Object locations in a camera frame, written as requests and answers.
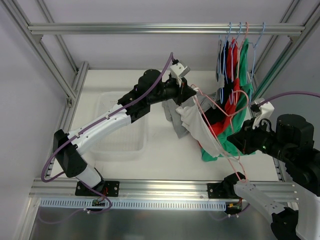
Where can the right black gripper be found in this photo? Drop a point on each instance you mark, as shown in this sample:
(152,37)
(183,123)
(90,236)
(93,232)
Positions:
(246,137)

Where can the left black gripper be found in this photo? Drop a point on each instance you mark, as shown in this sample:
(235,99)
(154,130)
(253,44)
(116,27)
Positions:
(182,90)

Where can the pink wire hanger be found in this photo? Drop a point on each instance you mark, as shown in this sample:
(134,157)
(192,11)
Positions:
(226,154)

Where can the white tank top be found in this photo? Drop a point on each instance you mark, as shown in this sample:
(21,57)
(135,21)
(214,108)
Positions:
(192,120)

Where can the grey tank top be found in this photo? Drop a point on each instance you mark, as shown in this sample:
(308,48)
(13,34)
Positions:
(172,116)

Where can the blue hanger with grey top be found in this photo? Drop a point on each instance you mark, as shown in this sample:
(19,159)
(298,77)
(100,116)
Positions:
(221,67)

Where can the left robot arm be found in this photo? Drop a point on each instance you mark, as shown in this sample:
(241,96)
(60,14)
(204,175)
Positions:
(68,148)

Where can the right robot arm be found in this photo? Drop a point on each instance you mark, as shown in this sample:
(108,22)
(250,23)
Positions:
(291,143)

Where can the green tank top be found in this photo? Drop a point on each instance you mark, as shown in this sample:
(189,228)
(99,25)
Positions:
(239,118)

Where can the black tank top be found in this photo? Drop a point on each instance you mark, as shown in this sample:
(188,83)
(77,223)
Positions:
(213,114)

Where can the red tank top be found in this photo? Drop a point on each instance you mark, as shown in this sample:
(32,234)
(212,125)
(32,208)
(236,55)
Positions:
(221,127)

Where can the pink hanger with green top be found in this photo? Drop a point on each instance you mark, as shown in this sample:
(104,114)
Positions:
(240,50)

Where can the blue hanger with black top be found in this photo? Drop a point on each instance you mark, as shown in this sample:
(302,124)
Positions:
(229,64)

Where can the white plastic basket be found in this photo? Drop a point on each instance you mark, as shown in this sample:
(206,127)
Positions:
(129,140)

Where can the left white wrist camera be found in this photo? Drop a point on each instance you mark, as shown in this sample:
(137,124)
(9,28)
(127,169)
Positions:
(178,70)

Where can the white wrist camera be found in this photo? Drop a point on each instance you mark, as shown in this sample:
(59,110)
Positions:
(261,109)
(178,70)

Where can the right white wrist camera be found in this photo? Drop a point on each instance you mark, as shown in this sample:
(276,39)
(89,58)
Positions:
(261,109)

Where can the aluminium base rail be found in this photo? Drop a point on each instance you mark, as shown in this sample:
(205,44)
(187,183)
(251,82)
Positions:
(161,189)

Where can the empty blue wire hanger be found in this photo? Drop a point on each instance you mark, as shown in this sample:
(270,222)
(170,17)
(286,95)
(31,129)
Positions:
(249,77)

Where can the white slotted cable duct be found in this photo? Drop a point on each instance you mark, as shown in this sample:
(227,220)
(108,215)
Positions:
(134,204)

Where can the aluminium hanging rail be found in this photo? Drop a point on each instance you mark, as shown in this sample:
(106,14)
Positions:
(165,28)

